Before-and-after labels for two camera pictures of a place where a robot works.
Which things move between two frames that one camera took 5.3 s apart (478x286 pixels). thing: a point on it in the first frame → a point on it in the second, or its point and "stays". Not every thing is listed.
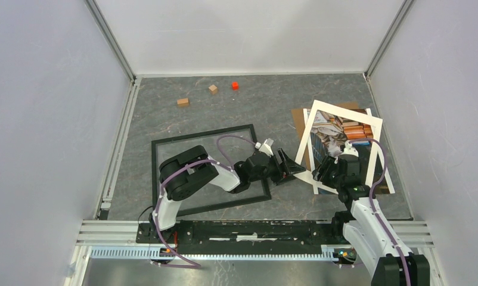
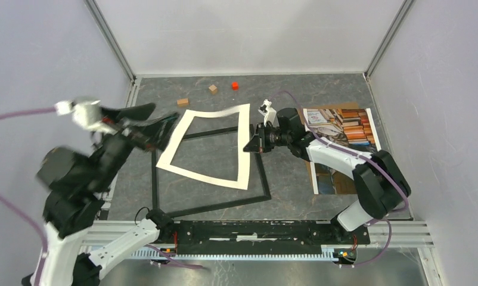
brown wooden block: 183,102 stays
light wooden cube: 213,89 stays
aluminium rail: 116,240 stays
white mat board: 302,171 → 244,136
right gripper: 327,164 → 253,145
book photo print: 329,134 stays
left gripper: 287,168 → 156,134
